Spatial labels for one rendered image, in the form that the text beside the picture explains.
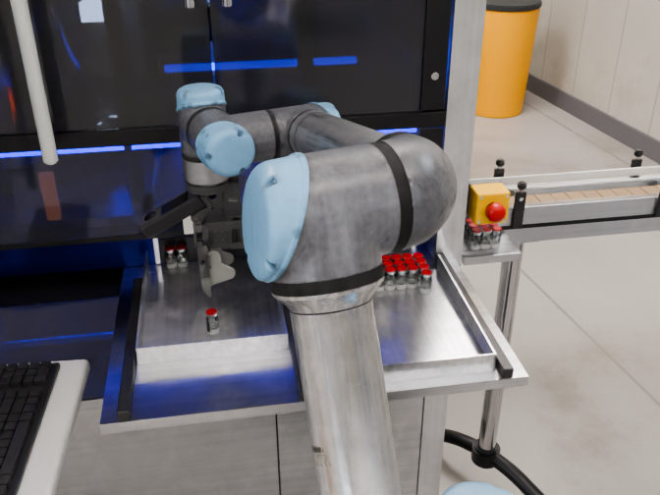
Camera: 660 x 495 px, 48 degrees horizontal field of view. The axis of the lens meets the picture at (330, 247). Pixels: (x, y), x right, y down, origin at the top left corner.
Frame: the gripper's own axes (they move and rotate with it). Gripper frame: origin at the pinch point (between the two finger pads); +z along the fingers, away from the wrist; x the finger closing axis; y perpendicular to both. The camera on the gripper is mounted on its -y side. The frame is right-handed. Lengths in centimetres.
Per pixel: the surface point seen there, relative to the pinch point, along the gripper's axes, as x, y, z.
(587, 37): 339, 248, 37
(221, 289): 14.6, 2.7, 9.7
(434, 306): 1.3, 42.8, 9.9
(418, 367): -18.8, 34.1, 8.3
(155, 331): 2.1, -9.7, 10.0
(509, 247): 21, 66, 10
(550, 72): 376, 243, 69
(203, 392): -16.2, -1.3, 10.6
